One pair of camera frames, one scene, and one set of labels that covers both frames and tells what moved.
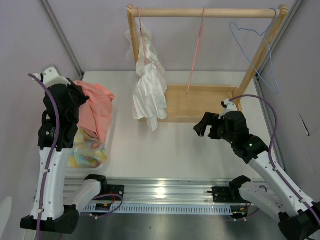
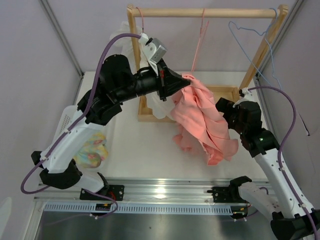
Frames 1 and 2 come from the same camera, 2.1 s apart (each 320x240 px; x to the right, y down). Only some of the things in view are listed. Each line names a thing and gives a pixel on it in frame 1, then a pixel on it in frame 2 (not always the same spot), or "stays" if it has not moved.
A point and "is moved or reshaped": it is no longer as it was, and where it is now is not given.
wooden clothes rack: [193, 104] stays
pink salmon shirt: [95, 115] is moved or reshaped
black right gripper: [211, 119] → [226, 106]
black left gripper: [83, 98] → [168, 81]
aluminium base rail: [163, 196] stays
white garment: [150, 99] → [157, 108]
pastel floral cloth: [88, 152] stays
